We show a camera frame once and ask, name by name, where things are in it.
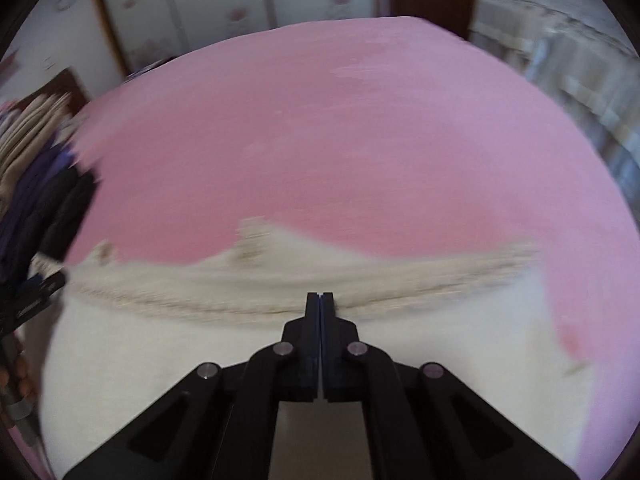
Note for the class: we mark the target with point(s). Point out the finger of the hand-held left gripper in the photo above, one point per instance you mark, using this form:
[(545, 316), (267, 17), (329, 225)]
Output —
[(35, 302)]

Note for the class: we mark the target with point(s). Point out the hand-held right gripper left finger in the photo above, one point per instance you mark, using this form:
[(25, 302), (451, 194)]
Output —
[(312, 320)]

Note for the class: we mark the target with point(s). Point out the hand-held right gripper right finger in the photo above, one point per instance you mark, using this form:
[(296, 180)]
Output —
[(327, 320)]

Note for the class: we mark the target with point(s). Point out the white fluffy cardigan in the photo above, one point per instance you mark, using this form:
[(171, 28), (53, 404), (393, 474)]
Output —
[(200, 350)]

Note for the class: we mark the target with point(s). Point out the pile of dark clothes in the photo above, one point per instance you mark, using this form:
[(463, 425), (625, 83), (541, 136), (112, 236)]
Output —
[(35, 180)]

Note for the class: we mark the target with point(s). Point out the folded black garment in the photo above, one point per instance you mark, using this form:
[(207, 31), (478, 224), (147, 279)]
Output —
[(65, 220)]

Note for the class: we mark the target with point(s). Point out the pink bed blanket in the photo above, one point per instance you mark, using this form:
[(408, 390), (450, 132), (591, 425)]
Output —
[(325, 135)]

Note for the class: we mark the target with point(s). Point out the floral sliding-door wardrobe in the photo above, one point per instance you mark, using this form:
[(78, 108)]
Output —
[(200, 0)]

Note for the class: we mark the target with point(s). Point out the lace-covered furniture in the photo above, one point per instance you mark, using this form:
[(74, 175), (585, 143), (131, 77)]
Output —
[(565, 50)]

